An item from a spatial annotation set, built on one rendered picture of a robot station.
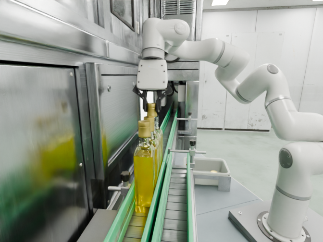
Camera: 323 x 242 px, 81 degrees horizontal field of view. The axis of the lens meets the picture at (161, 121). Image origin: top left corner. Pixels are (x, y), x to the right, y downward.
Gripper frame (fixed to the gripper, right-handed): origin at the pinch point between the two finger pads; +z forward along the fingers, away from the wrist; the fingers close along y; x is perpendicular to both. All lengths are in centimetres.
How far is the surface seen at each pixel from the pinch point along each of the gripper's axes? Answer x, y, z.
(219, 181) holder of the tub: 29, 28, 32
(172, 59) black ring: 92, 1, -47
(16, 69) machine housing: -35.0, -16.4, -2.3
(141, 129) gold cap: -11.5, -0.9, 7.7
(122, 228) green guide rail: -15.8, -3.9, 32.7
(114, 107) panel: -0.5, -12.8, 0.8
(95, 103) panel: -13.9, -13.2, 0.8
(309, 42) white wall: 387, 284, -183
